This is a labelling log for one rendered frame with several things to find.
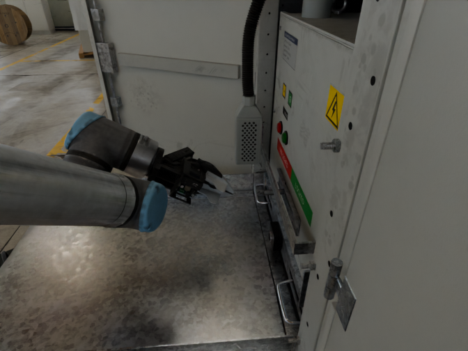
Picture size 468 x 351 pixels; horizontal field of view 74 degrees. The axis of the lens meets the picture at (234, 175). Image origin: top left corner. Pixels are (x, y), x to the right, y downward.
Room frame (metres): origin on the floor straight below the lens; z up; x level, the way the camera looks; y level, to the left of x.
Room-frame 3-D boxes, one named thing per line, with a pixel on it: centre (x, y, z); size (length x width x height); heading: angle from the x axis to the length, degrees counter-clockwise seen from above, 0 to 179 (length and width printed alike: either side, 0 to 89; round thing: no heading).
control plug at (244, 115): (0.80, -0.04, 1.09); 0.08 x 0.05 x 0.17; 95
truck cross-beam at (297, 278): (0.60, -0.14, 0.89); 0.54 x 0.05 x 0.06; 5
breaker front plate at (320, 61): (0.60, -0.13, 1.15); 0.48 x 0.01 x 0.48; 5
